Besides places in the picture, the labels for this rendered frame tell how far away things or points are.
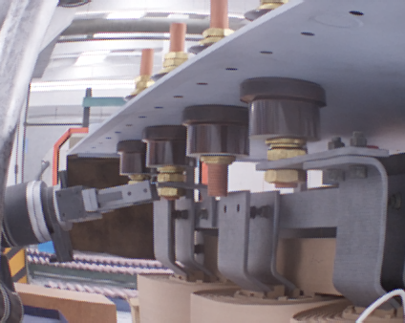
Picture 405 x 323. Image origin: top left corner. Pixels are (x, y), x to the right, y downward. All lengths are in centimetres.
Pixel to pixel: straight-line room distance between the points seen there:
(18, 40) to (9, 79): 7
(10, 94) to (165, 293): 59
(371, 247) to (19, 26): 69
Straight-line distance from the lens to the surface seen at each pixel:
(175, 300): 150
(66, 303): 234
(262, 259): 120
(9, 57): 115
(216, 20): 124
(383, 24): 60
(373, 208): 76
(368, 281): 76
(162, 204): 161
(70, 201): 118
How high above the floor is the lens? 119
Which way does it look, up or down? 4 degrees up
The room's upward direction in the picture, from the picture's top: 1 degrees clockwise
